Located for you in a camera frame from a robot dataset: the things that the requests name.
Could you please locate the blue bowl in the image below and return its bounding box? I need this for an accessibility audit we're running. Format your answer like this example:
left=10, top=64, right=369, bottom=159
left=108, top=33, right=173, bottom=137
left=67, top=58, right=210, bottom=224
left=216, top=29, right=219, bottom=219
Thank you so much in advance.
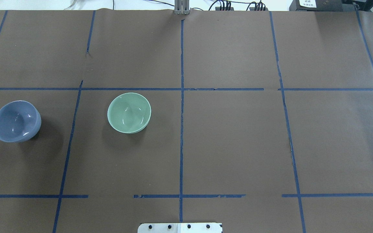
left=0, top=100, right=42, bottom=143

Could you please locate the green bowl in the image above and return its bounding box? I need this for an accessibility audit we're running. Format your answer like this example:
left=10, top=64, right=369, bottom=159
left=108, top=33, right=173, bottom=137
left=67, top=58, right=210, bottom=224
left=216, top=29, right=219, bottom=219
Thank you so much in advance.
left=107, top=92, right=152, bottom=134

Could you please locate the black box with label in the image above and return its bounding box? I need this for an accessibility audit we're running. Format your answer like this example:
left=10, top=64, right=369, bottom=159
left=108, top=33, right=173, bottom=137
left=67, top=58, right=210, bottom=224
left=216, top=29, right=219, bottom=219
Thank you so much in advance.
left=289, top=0, right=356, bottom=12

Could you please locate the aluminium frame post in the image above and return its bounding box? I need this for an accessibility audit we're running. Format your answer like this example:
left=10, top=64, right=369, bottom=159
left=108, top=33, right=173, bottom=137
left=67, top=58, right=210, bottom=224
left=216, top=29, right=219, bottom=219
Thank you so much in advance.
left=174, top=0, right=190, bottom=15

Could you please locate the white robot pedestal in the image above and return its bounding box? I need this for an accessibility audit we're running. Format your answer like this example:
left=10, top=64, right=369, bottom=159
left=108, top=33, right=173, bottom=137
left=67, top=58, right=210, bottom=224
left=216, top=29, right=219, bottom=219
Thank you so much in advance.
left=137, top=222, right=223, bottom=233

